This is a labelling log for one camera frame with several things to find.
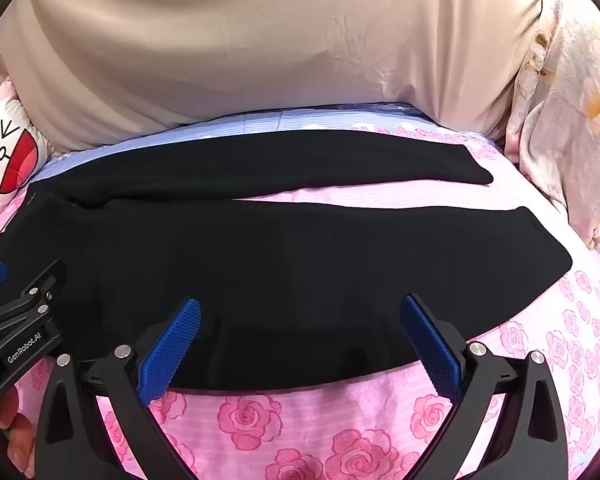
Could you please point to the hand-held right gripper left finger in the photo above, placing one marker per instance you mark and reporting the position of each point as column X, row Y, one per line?
column 172, row 345

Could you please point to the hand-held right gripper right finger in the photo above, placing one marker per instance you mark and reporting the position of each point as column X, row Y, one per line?
column 432, row 345

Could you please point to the black pants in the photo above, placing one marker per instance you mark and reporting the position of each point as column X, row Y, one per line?
column 280, row 260

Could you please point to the person's left hand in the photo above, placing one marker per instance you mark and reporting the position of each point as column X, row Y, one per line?
column 7, row 410

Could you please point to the white cartoon face pillow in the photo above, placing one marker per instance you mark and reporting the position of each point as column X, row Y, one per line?
column 5, row 160

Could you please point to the pink rose print bedsheet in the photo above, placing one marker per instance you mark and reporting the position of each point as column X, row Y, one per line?
column 290, row 425

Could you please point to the pale floral blanket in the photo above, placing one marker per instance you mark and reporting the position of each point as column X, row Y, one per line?
column 565, row 125

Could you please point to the beige padded headboard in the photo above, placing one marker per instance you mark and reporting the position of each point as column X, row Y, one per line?
column 230, row 35

